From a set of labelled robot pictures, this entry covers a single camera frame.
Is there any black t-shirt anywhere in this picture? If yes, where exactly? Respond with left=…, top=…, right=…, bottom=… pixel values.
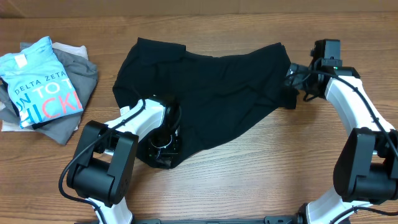
left=113, top=39, right=298, bottom=169

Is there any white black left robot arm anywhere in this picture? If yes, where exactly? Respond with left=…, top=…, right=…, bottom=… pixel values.
left=58, top=98, right=182, bottom=223

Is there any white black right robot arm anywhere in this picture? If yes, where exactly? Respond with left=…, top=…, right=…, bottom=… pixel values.
left=285, top=63, right=397, bottom=223

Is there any light blue printed t-shirt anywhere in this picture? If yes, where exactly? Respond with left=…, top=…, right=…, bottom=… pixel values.
left=1, top=36, right=83, bottom=128

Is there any cardboard back panel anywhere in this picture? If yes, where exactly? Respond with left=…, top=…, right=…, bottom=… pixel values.
left=1, top=0, right=397, bottom=18

